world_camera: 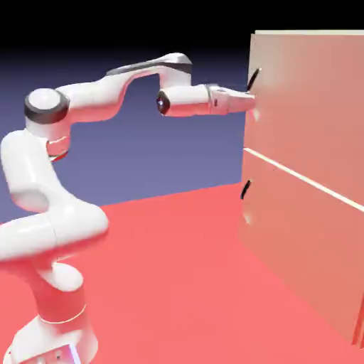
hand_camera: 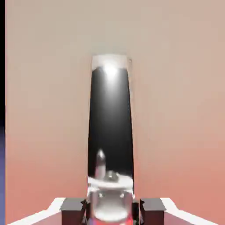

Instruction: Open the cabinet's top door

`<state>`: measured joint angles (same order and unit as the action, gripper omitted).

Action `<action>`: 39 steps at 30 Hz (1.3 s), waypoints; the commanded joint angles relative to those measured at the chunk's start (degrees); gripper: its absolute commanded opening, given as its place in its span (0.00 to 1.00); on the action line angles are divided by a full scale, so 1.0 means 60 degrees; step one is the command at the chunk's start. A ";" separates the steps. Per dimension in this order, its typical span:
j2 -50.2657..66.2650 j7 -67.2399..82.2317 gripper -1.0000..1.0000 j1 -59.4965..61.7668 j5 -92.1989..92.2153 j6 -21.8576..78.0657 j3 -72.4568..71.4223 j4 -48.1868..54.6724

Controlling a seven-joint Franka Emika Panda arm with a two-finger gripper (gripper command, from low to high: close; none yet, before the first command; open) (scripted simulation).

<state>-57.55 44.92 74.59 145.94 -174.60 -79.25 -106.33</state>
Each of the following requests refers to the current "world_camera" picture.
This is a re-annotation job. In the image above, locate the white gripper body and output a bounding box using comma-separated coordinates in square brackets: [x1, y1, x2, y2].
[226, 88, 257, 115]

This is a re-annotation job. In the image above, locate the large light wood door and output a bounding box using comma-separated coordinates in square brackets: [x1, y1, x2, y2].
[243, 33, 364, 206]

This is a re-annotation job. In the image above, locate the light wood cabinet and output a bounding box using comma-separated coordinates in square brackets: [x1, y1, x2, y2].
[237, 29, 364, 349]

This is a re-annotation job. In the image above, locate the small light wood door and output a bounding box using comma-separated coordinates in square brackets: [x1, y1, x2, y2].
[237, 151, 364, 346]

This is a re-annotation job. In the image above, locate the long dark curved handle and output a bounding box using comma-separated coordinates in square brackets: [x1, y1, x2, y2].
[246, 67, 262, 92]

